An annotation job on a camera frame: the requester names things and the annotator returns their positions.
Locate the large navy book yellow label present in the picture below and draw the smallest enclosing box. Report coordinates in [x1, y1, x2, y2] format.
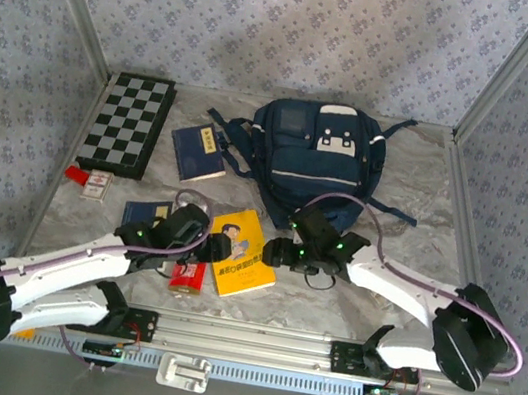
[120, 193, 176, 234]

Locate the yellow cartoon cover book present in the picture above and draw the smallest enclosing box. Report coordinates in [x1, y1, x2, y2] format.
[199, 203, 288, 306]

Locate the navy blue student backpack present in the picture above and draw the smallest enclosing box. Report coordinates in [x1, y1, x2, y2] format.
[189, 81, 435, 252]

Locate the small navy book yellow label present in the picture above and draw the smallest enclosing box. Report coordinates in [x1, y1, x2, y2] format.
[164, 117, 235, 191]

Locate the white red playing card box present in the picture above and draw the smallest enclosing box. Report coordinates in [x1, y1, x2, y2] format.
[79, 167, 116, 205]

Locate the left small circuit board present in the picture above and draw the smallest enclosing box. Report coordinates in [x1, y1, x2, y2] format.
[82, 337, 127, 362]

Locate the small circuit board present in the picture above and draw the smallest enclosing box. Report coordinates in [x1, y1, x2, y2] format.
[362, 384, 400, 395]
[82, 337, 127, 362]

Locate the black grey chessboard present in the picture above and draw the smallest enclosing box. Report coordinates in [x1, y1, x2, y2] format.
[73, 66, 179, 185]

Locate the right small circuit board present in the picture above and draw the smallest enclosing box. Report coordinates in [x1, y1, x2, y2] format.
[362, 384, 400, 395]

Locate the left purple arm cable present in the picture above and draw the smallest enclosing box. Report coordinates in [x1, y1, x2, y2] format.
[0, 156, 219, 389]

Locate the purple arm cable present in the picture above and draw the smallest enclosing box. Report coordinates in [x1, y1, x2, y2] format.
[0, 156, 219, 389]
[267, 187, 528, 395]

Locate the right black camera cable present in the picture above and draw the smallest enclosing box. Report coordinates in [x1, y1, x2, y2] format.
[302, 267, 340, 294]

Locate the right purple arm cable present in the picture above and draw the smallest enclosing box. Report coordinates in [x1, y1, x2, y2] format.
[267, 187, 528, 395]

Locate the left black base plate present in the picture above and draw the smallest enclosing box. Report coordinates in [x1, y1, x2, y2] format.
[88, 300, 160, 345]

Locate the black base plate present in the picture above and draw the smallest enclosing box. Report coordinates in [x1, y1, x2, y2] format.
[88, 300, 160, 345]
[326, 339, 423, 386]

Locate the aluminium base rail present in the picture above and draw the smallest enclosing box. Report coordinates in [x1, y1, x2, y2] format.
[0, 279, 519, 395]

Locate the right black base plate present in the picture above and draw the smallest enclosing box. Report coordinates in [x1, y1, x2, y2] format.
[326, 339, 423, 386]

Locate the aluminium side rail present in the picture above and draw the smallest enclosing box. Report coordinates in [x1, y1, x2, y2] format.
[414, 129, 528, 362]
[0, 60, 113, 297]

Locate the grey slotted cable duct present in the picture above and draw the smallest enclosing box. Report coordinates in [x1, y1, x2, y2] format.
[0, 321, 442, 395]

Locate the white plastic bracket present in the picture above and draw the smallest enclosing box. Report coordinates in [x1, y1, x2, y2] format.
[154, 351, 213, 395]

